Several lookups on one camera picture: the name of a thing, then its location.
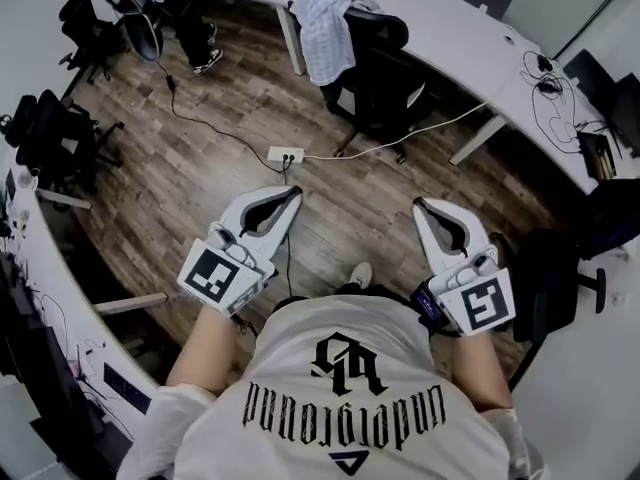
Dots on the white power strip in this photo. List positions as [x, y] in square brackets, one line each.
[285, 154]

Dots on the person's white shoe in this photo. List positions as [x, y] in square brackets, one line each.
[361, 273]

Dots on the person's right forearm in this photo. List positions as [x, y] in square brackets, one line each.
[480, 373]

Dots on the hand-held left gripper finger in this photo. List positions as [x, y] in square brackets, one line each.
[282, 228]
[237, 208]

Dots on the black monitor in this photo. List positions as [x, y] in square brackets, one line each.
[20, 318]
[625, 118]
[75, 418]
[590, 73]

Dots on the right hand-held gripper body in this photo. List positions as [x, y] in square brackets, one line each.
[480, 303]

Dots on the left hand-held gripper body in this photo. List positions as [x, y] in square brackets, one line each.
[210, 278]

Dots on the white office desk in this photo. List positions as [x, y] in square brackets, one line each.
[450, 53]
[55, 268]

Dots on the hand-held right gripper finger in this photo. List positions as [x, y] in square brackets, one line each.
[472, 228]
[432, 248]

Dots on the dark grey equipment stand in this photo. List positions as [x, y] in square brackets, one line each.
[142, 38]

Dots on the dark brown box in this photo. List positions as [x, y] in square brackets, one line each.
[597, 155]

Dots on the person's white printed T-shirt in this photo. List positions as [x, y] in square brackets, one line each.
[325, 418]

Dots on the light blue plaid shirt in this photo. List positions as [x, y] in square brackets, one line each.
[325, 33]

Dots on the person's left forearm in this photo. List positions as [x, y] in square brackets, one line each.
[210, 353]

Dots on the dark keyboard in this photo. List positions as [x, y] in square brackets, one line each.
[127, 388]

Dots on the black wrist band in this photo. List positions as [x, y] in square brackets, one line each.
[425, 303]

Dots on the black mesh office chair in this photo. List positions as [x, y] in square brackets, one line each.
[380, 83]

